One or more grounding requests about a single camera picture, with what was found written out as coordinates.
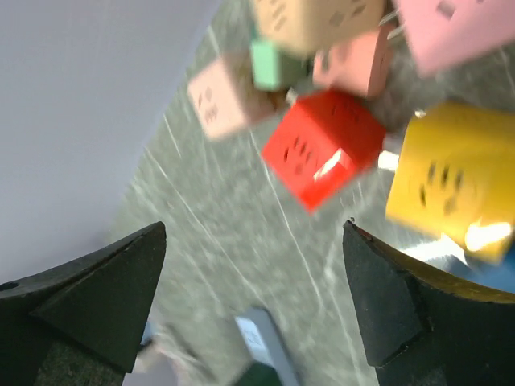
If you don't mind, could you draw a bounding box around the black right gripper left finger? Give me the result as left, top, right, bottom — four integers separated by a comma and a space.
1, 222, 167, 385

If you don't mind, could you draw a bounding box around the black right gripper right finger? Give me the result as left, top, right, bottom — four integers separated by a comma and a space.
343, 221, 514, 385

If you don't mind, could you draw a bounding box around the light blue power strip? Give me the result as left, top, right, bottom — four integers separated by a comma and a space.
136, 307, 301, 386

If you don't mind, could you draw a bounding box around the dark green cube plug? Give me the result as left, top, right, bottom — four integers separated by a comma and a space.
231, 362, 282, 386

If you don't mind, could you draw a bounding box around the red cube plug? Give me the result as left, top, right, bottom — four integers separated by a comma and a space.
262, 89, 386, 212

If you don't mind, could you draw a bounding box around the small salmon plug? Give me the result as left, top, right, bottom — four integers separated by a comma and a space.
312, 23, 394, 99

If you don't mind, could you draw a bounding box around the small green plug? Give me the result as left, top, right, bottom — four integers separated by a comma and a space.
249, 38, 308, 92

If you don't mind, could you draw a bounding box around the beige cube plug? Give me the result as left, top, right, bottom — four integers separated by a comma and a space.
250, 0, 387, 56

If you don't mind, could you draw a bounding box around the blue cube plug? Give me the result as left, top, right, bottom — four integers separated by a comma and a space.
446, 248, 514, 294

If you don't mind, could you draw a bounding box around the yellow cube plug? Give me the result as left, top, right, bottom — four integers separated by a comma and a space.
385, 101, 514, 264

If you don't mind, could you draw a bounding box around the light pink cube plug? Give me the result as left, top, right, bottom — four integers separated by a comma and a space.
187, 51, 279, 140

